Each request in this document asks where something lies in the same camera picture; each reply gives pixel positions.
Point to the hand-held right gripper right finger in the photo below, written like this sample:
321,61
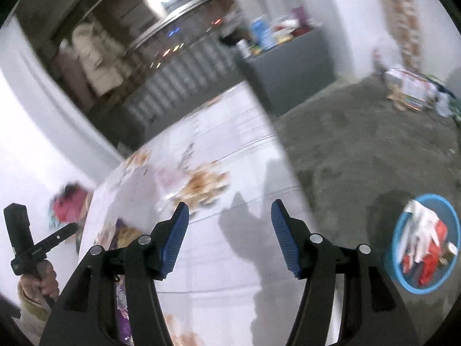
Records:
284,238

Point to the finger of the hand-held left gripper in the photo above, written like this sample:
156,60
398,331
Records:
59,236

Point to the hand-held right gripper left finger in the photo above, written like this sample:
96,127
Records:
176,238

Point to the blue plastic basin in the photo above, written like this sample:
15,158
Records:
399,270

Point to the person's left forearm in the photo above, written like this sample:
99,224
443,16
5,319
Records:
32,304

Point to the person's left hand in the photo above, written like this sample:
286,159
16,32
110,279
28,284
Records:
45,283

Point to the pink bag in box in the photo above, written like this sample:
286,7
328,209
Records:
70,205

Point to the floral tablecloth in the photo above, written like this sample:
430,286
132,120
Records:
223,259

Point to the purple and yellow wrapper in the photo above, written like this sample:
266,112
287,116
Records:
120,234

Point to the white plastic glove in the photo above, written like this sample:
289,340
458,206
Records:
421,227

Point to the grey radiator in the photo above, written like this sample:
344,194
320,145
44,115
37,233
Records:
173,79

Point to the small brown jar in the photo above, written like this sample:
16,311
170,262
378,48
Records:
447,254

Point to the grey cabinet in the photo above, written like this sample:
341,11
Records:
288,72

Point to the beige hanging coat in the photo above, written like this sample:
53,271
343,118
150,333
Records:
97,57

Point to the blue box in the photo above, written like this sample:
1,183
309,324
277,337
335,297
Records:
262,34

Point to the patterned wall hanging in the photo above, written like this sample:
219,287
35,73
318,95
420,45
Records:
401,18

